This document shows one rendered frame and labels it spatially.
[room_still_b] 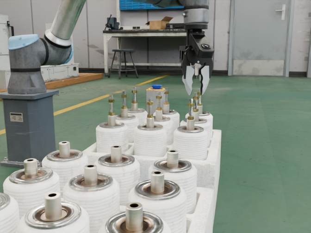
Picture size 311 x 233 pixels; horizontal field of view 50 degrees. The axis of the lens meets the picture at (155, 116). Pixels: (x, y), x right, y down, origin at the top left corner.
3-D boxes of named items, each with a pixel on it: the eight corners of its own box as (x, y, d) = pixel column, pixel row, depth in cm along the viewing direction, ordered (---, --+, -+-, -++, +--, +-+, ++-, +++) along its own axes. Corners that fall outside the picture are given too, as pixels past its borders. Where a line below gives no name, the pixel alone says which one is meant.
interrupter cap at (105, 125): (121, 122, 105) (121, 120, 104) (127, 128, 97) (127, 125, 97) (97, 124, 102) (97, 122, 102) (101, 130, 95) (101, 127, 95)
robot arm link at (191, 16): (213, 9, 98) (186, 8, 96) (212, 25, 99) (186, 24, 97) (203, 11, 105) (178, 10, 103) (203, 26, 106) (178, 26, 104)
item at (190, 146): (197, 181, 104) (199, 125, 100) (211, 193, 95) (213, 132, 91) (168, 184, 101) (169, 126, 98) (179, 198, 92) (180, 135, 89)
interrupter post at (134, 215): (122, 232, 43) (121, 208, 42) (128, 223, 45) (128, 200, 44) (140, 235, 42) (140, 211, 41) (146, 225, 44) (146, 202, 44)
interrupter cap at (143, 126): (155, 124, 102) (155, 122, 102) (167, 129, 96) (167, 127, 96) (133, 127, 99) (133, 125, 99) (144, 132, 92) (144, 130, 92)
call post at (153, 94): (146, 163, 140) (146, 90, 134) (150, 158, 147) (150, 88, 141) (162, 165, 139) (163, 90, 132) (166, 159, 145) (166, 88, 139)
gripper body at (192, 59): (201, 64, 109) (202, 26, 107) (210, 65, 101) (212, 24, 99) (178, 64, 108) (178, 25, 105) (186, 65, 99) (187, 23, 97)
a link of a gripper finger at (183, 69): (192, 79, 104) (197, 52, 102) (195, 80, 102) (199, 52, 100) (178, 77, 102) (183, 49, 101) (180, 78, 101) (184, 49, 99)
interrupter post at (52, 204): (41, 220, 46) (39, 197, 45) (51, 211, 48) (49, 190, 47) (57, 222, 45) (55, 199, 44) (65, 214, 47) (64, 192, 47)
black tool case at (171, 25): (167, 30, 571) (167, 24, 569) (191, 30, 565) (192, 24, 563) (165, 29, 538) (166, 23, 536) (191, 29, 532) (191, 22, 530)
